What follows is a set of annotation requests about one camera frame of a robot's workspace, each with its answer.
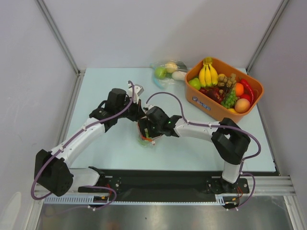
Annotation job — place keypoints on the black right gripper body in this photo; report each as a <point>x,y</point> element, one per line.
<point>146,129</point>

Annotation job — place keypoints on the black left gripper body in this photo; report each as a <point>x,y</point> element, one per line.
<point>133,111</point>

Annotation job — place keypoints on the red zip clear bag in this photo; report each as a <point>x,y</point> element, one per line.
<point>146,143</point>

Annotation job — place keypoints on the dark purple fake fruit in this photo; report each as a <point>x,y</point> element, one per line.
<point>214,95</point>

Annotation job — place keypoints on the brown longan bunch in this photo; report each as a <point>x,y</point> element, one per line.
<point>226,82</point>

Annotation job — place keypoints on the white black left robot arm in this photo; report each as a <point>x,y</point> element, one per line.
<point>52,168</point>

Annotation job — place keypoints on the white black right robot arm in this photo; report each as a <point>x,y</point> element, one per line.
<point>229,140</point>

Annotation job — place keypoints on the green fake apple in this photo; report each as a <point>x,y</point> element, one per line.
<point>160,72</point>

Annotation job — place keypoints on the white fake egg in bag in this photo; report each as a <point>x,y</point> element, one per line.
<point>178,75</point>

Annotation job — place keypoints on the blue zip clear bag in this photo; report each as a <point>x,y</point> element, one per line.
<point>164,83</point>

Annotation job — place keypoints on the yellow fake fruit in bag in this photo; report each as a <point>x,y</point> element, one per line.
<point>171,67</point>

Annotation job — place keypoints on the peach fake fruit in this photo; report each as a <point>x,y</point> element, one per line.
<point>242,105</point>

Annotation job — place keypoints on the orange fake fruit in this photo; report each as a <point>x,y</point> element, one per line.
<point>239,89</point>

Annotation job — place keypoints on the orange plastic tub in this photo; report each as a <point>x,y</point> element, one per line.
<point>209,106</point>

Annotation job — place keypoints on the green apple in tub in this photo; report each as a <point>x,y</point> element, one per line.
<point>195,83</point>

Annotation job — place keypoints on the yellow banana bunch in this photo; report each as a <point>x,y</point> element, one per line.
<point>208,76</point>

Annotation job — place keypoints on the green grape bunch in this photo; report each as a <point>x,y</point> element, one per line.
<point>230,100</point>

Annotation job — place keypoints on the red chili pepper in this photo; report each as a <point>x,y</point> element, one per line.
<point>248,89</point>

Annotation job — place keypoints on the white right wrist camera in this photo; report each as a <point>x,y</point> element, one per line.
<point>147,107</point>

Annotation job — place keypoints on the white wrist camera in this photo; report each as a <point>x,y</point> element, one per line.
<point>134,92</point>
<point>147,107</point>

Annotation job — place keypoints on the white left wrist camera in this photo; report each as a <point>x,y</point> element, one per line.
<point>134,92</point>

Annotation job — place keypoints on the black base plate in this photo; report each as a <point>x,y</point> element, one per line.
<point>172,183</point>

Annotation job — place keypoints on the white cable duct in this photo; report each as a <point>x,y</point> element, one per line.
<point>203,199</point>

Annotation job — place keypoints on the aluminium frame post left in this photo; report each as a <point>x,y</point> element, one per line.
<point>57,34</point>

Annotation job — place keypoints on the aluminium frame post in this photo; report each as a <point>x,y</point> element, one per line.
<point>57,34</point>
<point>268,32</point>

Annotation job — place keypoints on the aluminium frame post right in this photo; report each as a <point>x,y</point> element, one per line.
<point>268,32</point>

